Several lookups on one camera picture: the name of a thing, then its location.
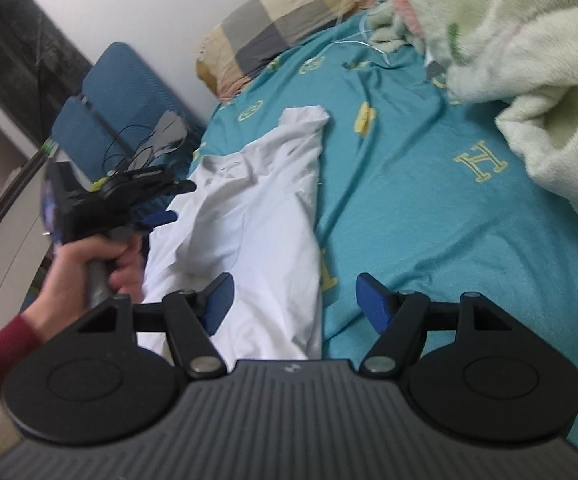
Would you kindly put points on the white desk with black legs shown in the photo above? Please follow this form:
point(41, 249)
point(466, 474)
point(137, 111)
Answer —
point(23, 244)

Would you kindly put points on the checkered pillow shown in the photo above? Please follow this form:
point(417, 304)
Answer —
point(253, 35)

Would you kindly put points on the left forearm red cuff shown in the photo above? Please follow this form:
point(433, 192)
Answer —
point(4, 349)

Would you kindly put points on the green fleece blanket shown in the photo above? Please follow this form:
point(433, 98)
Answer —
point(523, 53)

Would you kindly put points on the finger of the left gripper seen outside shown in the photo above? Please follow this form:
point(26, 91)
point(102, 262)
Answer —
point(153, 221)

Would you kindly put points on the white t-shirt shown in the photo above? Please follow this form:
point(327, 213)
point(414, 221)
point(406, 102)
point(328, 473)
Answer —
point(253, 215)

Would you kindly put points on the person's left hand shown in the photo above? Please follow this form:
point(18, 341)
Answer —
point(63, 298)

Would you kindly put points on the blue covered chair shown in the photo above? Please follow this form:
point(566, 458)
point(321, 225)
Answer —
point(129, 97)
point(79, 134)

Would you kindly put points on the teal patterned bed sheet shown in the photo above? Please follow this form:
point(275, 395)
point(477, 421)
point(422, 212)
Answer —
point(423, 194)

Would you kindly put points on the grey cloth on chair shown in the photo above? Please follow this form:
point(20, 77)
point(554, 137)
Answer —
point(169, 134)

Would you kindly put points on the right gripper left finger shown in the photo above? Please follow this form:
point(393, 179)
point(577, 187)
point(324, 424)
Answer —
point(191, 318)

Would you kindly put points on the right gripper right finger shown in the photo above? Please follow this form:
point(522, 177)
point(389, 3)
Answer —
point(399, 318)

